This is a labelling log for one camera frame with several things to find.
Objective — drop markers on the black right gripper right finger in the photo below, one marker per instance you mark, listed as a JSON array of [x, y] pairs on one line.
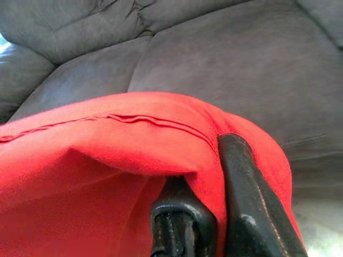
[[252, 203]]

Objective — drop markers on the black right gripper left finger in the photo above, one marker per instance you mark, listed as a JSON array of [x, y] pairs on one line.
[[182, 225]]

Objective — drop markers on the red pillow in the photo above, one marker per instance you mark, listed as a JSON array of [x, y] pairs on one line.
[[93, 166]]

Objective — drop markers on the large grey fabric sofa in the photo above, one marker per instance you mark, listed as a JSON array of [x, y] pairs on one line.
[[214, 59]]

